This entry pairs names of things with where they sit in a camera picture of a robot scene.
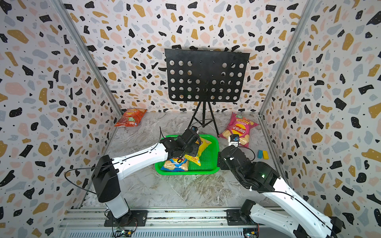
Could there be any yellow chips bag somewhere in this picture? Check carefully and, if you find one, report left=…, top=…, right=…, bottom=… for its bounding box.
left=184, top=138, right=212, bottom=166

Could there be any green plastic basket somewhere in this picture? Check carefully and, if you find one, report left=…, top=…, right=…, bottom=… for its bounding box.
left=154, top=134, right=219, bottom=176

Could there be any pink chips bag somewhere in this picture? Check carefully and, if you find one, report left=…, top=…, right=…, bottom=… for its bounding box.
left=219, top=113, right=259, bottom=147

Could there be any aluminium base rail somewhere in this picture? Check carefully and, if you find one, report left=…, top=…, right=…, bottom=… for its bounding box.
left=58, top=207, right=286, bottom=238

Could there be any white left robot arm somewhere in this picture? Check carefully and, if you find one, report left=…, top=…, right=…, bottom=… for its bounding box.
left=91, top=127, right=201, bottom=226

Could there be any black perforated music stand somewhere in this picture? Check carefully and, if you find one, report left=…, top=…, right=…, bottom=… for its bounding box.
left=165, top=49, right=250, bottom=127

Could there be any blue and yellow block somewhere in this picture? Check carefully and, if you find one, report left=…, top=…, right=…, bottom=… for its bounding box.
left=257, top=150, right=269, bottom=160

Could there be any red chips bag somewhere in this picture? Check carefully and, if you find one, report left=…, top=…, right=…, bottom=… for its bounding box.
left=115, top=109, right=147, bottom=127

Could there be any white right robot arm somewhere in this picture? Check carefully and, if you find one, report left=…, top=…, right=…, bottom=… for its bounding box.
left=218, top=145, right=343, bottom=238

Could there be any blue chips bag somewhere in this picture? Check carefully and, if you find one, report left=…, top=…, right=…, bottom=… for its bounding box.
left=161, top=158, right=189, bottom=172

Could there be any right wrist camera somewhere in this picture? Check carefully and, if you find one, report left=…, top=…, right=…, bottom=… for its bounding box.
left=228, top=134, right=240, bottom=147

